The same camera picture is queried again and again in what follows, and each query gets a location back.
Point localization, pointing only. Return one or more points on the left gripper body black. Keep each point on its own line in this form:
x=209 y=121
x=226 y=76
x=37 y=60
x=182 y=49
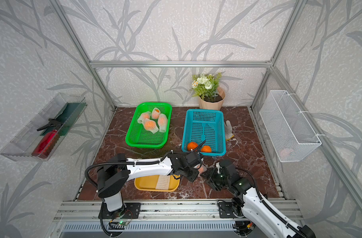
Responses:
x=190 y=174

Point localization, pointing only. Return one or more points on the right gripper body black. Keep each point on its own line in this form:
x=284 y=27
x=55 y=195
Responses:
x=217 y=180

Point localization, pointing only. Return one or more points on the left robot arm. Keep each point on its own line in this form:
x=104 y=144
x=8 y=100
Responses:
x=110 y=177

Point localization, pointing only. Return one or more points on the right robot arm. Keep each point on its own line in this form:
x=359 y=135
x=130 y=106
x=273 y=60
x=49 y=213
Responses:
x=248 y=201

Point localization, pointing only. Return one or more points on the teal plastic basket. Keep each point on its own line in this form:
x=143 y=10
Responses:
x=205 y=126

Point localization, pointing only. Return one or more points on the yellow plastic tray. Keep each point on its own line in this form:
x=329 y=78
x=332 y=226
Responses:
x=148 y=183

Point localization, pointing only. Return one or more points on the white yellow work glove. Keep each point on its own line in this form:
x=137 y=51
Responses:
x=228 y=130

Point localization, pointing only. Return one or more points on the green plastic basket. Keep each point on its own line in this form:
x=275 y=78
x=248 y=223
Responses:
x=138 y=137

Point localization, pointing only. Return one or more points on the potted white flower plant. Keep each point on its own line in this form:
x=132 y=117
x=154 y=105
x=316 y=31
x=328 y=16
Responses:
x=206 y=88

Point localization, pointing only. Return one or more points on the red black spray bottle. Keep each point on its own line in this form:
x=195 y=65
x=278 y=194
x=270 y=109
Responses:
x=49 y=140

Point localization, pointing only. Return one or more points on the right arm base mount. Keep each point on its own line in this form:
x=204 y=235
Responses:
x=228 y=210

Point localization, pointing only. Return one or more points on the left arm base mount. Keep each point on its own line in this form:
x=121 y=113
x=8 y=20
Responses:
x=128 y=211

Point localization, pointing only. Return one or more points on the white wire mesh basket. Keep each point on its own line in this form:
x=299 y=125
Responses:
x=292 y=136

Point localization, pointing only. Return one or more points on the aluminium front rail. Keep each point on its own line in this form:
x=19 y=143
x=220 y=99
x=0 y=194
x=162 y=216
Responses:
x=167 y=210

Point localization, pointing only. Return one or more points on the clear plastic wall bin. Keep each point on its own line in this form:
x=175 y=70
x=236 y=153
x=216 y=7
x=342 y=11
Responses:
x=38 y=140

